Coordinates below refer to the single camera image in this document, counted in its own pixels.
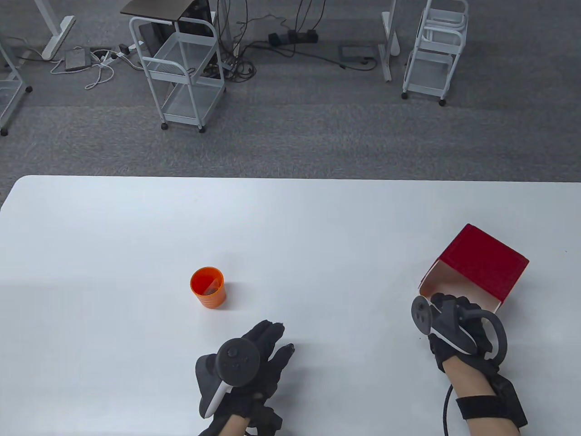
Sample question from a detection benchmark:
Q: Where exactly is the black left wrist mount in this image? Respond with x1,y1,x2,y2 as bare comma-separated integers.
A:
247,400,283,436

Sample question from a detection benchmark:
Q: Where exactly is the grey flat box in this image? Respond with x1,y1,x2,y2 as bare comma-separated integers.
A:
64,47,93,72

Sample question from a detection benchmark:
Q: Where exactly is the white cable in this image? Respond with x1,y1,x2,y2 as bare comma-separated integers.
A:
49,45,116,90

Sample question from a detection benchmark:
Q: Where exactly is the red tea bag box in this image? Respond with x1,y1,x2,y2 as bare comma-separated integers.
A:
418,223,530,315

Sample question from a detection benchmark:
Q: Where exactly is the person's right hand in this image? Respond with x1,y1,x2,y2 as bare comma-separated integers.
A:
429,293,495,375

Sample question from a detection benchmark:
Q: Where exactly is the white desk leg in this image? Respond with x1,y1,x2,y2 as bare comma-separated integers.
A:
34,0,76,61
380,0,401,83

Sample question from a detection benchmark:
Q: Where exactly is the dark wooden desk board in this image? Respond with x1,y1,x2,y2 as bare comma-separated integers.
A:
120,0,197,22

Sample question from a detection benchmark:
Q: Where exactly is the black right hand controller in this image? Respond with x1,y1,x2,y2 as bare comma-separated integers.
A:
411,294,508,364

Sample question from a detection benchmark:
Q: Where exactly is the black right wrist strap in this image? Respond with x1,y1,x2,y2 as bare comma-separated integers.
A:
455,372,529,430

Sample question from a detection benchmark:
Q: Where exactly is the black cable bundle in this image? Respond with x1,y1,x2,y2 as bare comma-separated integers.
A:
216,0,379,83

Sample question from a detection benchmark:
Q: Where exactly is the person's left hand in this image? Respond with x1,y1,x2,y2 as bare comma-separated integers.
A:
213,320,295,418

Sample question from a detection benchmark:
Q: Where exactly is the white wire utility cart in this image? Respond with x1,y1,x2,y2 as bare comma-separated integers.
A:
0,39,33,137
129,16,226,133
401,0,469,106

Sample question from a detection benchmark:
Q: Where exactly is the grey floor plate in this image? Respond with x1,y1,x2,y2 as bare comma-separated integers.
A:
338,42,378,65

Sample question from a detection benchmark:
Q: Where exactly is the black left hand controller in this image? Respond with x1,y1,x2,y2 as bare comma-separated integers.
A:
195,338,261,418

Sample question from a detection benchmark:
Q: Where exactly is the black power strip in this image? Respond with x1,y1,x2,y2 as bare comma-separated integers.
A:
268,29,319,46

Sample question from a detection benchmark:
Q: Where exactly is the black computer tower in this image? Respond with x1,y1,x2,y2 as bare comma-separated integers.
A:
152,0,215,44

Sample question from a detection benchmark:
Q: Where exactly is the white power strip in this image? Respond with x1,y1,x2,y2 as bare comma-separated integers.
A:
103,42,145,62

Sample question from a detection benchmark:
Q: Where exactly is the orange cup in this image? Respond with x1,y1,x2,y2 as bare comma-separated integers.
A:
190,267,226,309

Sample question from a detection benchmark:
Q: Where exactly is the black hand controller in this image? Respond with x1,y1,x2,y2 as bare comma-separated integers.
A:
411,294,508,364
195,338,261,418

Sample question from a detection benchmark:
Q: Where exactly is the person's left forearm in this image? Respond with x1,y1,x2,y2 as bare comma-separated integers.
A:
220,414,250,436

